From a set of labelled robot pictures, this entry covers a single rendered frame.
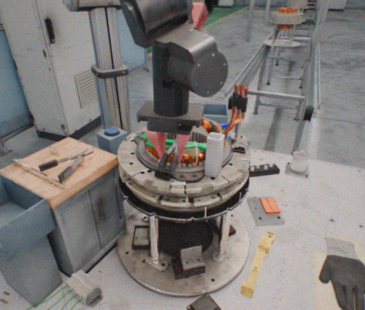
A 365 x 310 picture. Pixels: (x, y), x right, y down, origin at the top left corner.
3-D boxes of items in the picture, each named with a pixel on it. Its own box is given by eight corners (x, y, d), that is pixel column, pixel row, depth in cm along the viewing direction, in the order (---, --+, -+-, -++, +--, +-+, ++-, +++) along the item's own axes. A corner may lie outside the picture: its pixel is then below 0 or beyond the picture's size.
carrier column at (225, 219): (224, 258, 78) (231, 199, 66) (215, 254, 79) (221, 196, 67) (227, 250, 80) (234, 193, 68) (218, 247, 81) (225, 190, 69)
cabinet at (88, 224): (77, 283, 74) (53, 208, 59) (33, 252, 82) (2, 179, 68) (128, 234, 87) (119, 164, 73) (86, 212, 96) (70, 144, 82)
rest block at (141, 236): (150, 230, 84) (150, 225, 83) (148, 245, 79) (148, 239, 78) (135, 230, 84) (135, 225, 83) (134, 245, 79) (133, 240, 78)
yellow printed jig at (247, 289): (253, 299, 70) (256, 291, 68) (239, 292, 72) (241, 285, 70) (274, 237, 87) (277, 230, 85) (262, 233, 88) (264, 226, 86)
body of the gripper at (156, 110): (199, 131, 44) (201, 84, 40) (135, 125, 46) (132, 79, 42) (203, 115, 50) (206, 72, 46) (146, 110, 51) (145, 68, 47)
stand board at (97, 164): (53, 208, 59) (50, 200, 58) (0, 179, 68) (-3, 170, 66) (119, 163, 73) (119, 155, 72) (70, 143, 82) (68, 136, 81)
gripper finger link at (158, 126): (188, 174, 49) (190, 123, 44) (148, 168, 50) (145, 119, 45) (194, 154, 54) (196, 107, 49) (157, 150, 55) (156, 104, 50)
